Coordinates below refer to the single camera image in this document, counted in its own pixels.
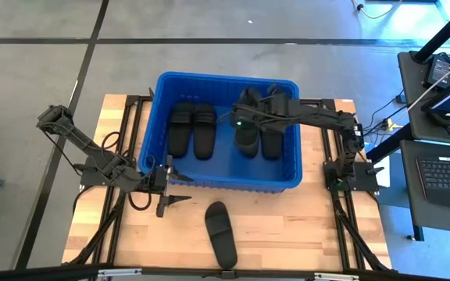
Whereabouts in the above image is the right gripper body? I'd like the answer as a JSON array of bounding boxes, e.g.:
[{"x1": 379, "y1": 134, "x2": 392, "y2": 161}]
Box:
[{"x1": 234, "y1": 84, "x2": 291, "y2": 136}]

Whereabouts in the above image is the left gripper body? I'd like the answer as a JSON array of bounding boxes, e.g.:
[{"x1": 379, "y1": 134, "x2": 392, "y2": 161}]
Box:
[{"x1": 143, "y1": 155, "x2": 171, "y2": 219}]

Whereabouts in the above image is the white cable with plug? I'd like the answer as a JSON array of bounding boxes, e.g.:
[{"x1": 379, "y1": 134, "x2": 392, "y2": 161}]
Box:
[{"x1": 351, "y1": 0, "x2": 404, "y2": 20}]

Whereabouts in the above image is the blue plastic bin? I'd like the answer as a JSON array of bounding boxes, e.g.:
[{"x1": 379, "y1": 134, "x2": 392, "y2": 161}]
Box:
[{"x1": 137, "y1": 71, "x2": 303, "y2": 194}]

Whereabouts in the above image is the black desk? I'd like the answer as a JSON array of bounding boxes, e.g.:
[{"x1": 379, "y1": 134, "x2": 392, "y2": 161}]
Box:
[
  {"x1": 398, "y1": 50, "x2": 450, "y2": 144},
  {"x1": 399, "y1": 139, "x2": 450, "y2": 242}
]

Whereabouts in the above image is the black laptop keyboard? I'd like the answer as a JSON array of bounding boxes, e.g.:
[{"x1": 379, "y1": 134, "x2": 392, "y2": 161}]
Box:
[{"x1": 415, "y1": 155, "x2": 450, "y2": 214}]

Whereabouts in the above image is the thick black pole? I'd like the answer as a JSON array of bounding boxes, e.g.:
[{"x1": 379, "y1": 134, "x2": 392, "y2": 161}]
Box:
[{"x1": 415, "y1": 0, "x2": 450, "y2": 63}]

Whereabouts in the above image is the black desk brace bar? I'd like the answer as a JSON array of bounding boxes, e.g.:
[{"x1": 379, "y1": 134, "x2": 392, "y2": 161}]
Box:
[{"x1": 366, "y1": 123, "x2": 414, "y2": 163}]

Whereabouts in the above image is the black floor cable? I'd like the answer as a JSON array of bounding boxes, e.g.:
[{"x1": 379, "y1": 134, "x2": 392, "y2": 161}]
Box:
[{"x1": 361, "y1": 90, "x2": 406, "y2": 137}]

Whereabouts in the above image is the black rubber slide sandal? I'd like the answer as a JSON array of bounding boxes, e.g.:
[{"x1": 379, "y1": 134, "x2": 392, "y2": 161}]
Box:
[
  {"x1": 167, "y1": 101, "x2": 195, "y2": 159},
  {"x1": 259, "y1": 124, "x2": 285, "y2": 161},
  {"x1": 203, "y1": 201, "x2": 239, "y2": 271},
  {"x1": 234, "y1": 116, "x2": 261, "y2": 158},
  {"x1": 192, "y1": 101, "x2": 218, "y2": 161}
]

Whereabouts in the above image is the thin white rod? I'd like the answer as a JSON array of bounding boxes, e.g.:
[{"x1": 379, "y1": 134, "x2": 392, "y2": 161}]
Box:
[{"x1": 404, "y1": 52, "x2": 450, "y2": 114}]

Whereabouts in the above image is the black power adapter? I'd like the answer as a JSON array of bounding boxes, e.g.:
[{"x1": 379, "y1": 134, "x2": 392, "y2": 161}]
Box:
[{"x1": 423, "y1": 53, "x2": 450, "y2": 89}]

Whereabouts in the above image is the black aluminium rig frame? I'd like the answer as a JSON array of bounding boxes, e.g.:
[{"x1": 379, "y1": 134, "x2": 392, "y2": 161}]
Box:
[{"x1": 0, "y1": 88, "x2": 450, "y2": 281}]

